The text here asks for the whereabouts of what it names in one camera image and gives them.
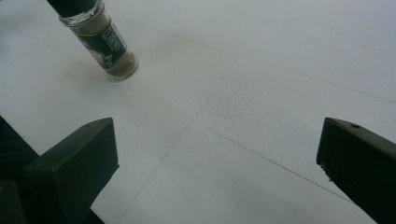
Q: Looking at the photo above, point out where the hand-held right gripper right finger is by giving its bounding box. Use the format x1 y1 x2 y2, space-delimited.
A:
316 117 396 224

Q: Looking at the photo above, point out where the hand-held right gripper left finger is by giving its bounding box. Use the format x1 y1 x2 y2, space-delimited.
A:
21 117 120 224

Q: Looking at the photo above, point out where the glass spice grinder jar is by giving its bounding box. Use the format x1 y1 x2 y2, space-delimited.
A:
46 0 139 81

